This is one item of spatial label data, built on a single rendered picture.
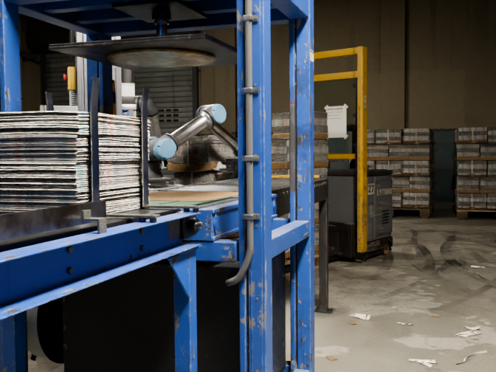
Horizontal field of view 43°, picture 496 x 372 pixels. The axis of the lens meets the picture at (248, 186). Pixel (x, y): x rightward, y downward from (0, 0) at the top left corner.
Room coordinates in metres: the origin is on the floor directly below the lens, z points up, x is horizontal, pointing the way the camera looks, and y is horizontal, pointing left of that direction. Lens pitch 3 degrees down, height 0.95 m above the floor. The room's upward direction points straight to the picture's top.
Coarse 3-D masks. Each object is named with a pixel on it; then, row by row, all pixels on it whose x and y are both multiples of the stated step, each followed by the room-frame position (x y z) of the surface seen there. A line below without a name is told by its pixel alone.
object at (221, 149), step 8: (200, 136) 4.13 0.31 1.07; (208, 136) 4.10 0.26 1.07; (192, 144) 4.18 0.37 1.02; (200, 144) 4.14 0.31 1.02; (208, 144) 4.09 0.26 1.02; (216, 144) 4.16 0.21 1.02; (224, 144) 4.24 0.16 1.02; (192, 152) 4.18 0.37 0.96; (200, 152) 4.13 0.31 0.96; (208, 152) 4.09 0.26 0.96; (216, 152) 4.15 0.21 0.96; (224, 152) 4.22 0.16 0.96; (232, 152) 4.30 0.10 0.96; (192, 160) 4.17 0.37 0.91; (200, 160) 4.13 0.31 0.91; (208, 160) 4.09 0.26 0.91; (216, 160) 4.14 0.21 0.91; (224, 160) 4.21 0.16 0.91
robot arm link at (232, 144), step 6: (198, 108) 3.77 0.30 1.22; (216, 126) 3.85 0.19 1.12; (222, 126) 3.90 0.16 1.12; (216, 132) 3.87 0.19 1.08; (222, 132) 3.88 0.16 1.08; (228, 132) 3.92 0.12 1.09; (222, 138) 3.90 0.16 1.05; (228, 138) 3.91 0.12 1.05; (234, 138) 3.95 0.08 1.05; (228, 144) 3.94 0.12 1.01; (234, 144) 3.95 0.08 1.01; (234, 150) 3.98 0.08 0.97
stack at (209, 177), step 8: (176, 176) 4.32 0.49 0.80; (184, 176) 4.28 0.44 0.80; (192, 176) 4.23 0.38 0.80; (200, 176) 4.19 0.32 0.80; (208, 176) 4.14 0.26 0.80; (216, 176) 4.14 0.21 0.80; (224, 176) 4.21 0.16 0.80; (176, 184) 4.33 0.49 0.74; (184, 184) 4.29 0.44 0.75; (192, 184) 4.23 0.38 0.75; (280, 216) 4.72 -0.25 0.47; (288, 216) 4.79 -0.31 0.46; (288, 272) 4.82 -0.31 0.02
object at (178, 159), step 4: (184, 144) 4.22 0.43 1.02; (180, 148) 4.25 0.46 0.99; (184, 148) 4.22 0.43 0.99; (176, 152) 4.25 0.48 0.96; (180, 152) 4.24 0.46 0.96; (184, 152) 4.22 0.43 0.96; (176, 156) 4.25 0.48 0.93; (180, 156) 4.23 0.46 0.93; (184, 156) 4.21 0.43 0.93; (168, 160) 4.29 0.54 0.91; (172, 160) 4.27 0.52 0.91; (176, 160) 4.25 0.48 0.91; (180, 160) 4.23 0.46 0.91; (184, 160) 4.21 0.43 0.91; (176, 164) 4.26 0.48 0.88; (180, 164) 4.23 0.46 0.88; (184, 164) 4.22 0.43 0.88
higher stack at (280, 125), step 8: (288, 112) 5.16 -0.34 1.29; (320, 112) 5.16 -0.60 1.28; (272, 120) 5.26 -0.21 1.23; (280, 120) 5.20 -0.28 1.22; (288, 120) 5.16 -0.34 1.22; (320, 120) 5.17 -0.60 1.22; (272, 128) 5.26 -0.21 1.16; (280, 128) 5.20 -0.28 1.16; (288, 128) 5.16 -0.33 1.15; (320, 128) 5.16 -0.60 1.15; (320, 144) 5.15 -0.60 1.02; (320, 152) 5.15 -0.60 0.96; (320, 160) 5.16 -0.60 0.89; (320, 168) 5.15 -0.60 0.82
